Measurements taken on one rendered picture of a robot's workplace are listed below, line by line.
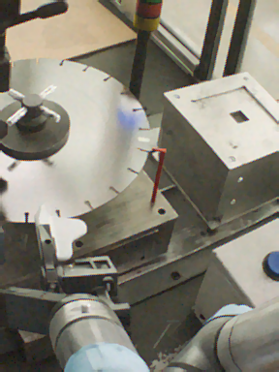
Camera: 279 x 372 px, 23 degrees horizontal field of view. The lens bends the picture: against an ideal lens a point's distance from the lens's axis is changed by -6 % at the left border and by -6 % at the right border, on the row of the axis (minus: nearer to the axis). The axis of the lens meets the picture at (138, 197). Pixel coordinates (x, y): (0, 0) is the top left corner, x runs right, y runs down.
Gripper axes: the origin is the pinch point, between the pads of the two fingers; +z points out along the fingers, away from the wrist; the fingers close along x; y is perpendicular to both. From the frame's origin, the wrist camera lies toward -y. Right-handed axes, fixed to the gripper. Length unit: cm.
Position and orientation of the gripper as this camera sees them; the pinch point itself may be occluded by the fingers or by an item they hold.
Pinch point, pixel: (41, 262)
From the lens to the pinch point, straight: 88.1
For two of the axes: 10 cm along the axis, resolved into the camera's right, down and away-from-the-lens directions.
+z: -2.4, -2.7, 9.3
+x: -0.2, -9.6, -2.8
